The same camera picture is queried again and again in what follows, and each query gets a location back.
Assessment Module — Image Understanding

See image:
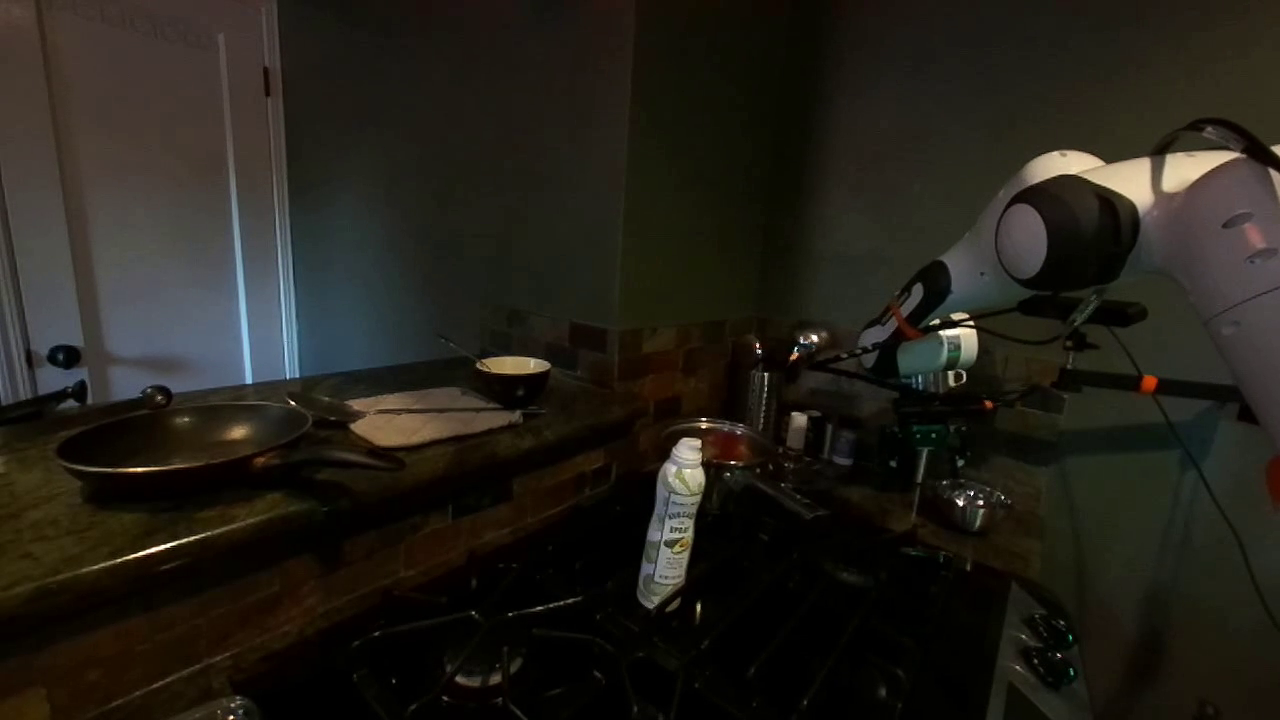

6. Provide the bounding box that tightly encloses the dark bowl with white inside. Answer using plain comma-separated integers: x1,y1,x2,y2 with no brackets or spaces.
471,350,558,407

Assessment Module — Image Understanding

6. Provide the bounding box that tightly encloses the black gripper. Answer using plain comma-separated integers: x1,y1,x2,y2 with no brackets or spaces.
888,375,995,498

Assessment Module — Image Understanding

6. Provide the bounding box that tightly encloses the thin black camera cable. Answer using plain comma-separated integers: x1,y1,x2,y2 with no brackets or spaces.
1103,325,1280,633

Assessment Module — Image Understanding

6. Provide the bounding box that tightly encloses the black gas stove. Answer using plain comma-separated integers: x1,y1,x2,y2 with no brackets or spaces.
252,466,1017,720

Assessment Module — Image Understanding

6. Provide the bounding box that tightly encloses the small metal shaker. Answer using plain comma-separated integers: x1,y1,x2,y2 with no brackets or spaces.
780,406,827,455
825,416,866,471

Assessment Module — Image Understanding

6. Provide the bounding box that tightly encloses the white door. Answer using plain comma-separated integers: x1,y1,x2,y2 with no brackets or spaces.
0,0,303,406

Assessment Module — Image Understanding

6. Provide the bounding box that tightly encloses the dark frying pan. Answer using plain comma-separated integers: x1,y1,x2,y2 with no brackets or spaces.
52,392,409,487

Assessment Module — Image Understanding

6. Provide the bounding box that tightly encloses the dark rod with round knob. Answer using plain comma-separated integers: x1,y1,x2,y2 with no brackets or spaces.
0,375,181,428

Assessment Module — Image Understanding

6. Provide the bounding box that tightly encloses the white spray bottle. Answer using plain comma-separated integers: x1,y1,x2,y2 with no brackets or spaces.
631,434,712,615

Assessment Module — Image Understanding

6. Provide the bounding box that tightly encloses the metal ladle in holder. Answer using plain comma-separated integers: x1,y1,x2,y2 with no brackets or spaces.
780,325,831,375

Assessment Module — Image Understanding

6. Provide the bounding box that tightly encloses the small shiny metal bowl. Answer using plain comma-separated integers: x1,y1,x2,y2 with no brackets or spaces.
928,477,1014,536

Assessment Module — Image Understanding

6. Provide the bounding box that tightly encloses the black camera mount rod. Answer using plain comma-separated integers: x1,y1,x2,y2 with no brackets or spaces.
1054,365,1263,422

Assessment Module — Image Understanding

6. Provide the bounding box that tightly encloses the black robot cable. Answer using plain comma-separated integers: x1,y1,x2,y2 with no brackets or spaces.
1153,111,1280,172

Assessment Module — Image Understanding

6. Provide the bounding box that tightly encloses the small red pot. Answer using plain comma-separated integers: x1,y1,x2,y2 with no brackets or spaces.
669,414,768,471

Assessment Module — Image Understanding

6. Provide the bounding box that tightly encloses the large metal spoon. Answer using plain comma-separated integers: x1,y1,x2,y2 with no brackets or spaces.
286,386,364,434

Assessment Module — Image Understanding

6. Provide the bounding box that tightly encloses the stove knob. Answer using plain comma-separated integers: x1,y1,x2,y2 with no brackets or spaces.
1023,650,1087,698
1019,609,1084,658

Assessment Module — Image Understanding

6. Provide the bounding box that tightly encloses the black camera on stand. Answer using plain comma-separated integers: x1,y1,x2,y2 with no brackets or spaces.
1017,294,1153,335

